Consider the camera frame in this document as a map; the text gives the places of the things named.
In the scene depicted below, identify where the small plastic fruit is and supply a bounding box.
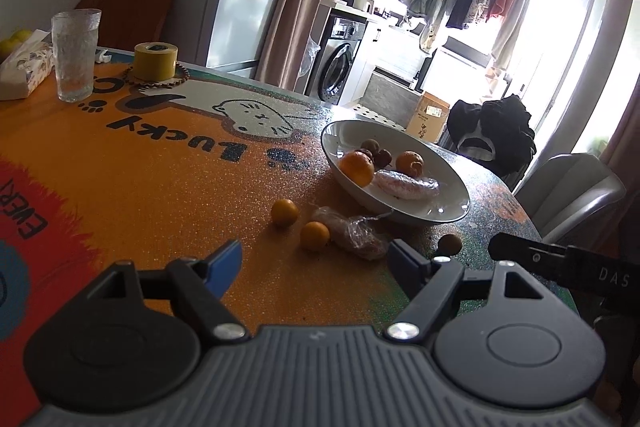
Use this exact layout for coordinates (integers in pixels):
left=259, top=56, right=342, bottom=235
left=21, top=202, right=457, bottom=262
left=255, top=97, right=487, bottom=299
left=310, top=206, right=396, bottom=262

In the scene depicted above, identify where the clear drinking glass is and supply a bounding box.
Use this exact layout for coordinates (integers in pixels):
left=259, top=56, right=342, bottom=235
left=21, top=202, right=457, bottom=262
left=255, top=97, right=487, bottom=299
left=51, top=8, right=102, bottom=104

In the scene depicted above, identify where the pink window curtain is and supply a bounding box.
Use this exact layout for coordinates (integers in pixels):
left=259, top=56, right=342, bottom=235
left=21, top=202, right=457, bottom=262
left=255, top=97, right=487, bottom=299
left=597, top=72, right=640, bottom=188

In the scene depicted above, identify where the patterned tissue box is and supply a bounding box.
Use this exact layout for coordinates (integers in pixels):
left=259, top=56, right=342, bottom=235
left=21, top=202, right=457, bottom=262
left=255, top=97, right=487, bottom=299
left=0, top=29, right=56, bottom=102

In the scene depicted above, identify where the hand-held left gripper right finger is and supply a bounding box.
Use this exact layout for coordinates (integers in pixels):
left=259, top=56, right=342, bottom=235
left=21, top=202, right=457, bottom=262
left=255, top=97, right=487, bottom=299
left=384, top=239, right=548, bottom=343

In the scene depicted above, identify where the large orange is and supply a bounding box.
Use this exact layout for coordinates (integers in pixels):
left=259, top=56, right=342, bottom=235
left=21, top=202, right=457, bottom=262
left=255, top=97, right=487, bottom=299
left=339, top=150, right=376, bottom=188

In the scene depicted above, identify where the yellow tape roll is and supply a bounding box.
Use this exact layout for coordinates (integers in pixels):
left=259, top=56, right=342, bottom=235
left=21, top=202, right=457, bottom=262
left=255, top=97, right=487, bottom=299
left=133, top=41, right=179, bottom=82

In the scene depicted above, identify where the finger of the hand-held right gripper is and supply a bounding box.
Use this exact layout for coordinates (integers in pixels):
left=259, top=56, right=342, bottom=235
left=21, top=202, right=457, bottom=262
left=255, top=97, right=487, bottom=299
left=487, top=232, right=572, bottom=284

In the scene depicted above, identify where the orange chair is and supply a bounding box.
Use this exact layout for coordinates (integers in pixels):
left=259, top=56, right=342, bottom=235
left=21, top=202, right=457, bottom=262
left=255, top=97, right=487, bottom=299
left=74, top=0, right=176, bottom=52

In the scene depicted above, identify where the white hanging garment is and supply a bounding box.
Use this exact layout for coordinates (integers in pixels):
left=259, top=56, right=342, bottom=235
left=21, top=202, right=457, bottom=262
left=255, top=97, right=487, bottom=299
left=492, top=0, right=547, bottom=70

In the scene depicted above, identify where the small orange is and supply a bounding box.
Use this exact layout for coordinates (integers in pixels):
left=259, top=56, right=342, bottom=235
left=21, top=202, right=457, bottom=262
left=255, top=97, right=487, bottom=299
left=271, top=198, right=300, bottom=228
left=300, top=221, right=331, bottom=252

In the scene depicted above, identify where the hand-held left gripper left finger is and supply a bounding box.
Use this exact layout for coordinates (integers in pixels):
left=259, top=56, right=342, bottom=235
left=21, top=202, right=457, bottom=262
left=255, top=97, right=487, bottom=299
left=85, top=239, right=249, bottom=343

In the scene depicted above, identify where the black clothes pile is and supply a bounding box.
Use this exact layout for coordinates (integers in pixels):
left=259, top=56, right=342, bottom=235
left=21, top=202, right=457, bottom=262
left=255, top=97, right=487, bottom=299
left=445, top=94, right=537, bottom=178

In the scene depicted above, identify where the printed cardboard box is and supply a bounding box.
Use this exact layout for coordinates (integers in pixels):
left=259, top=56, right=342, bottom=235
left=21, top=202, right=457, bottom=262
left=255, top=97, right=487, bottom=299
left=406, top=92, right=451, bottom=140

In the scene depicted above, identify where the silver washing machine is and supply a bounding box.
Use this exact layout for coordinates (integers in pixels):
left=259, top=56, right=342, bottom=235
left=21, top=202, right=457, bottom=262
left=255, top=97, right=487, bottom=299
left=305, top=16, right=368, bottom=104

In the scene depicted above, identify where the clear plastic bag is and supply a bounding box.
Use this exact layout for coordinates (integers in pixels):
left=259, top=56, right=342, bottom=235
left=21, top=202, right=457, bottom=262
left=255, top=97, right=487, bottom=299
left=299, top=38, right=321, bottom=80

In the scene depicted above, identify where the wooden bead bracelet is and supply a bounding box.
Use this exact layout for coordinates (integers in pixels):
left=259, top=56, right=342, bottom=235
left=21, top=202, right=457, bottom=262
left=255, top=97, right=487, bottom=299
left=122, top=62, right=192, bottom=88

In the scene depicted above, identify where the grey padded chair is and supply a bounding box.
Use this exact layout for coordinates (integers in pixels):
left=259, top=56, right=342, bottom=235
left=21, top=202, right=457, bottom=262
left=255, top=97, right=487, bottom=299
left=515, top=153, right=628, bottom=245

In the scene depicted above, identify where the white ceramic bowl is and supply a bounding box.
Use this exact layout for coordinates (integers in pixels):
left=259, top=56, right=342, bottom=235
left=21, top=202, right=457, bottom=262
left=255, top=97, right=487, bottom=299
left=320, top=120, right=472, bottom=227

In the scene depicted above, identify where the medium orange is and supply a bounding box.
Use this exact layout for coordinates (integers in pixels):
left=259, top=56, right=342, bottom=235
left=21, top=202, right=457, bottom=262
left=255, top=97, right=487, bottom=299
left=396, top=151, right=425, bottom=178

